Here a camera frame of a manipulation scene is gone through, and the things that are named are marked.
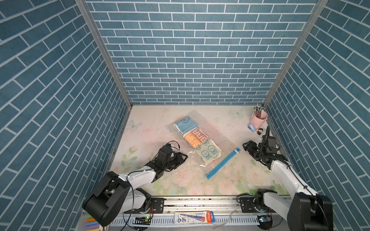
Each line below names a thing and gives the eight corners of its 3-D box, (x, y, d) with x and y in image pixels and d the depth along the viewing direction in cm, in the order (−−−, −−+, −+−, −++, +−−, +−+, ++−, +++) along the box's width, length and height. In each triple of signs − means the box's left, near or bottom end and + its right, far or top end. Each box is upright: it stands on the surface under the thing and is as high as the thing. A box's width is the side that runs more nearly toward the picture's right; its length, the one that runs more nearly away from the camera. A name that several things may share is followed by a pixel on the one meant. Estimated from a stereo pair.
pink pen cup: (247, 126, 110) (254, 111, 97) (250, 118, 115) (257, 103, 102) (259, 131, 107) (269, 116, 94) (262, 123, 112) (271, 108, 99)
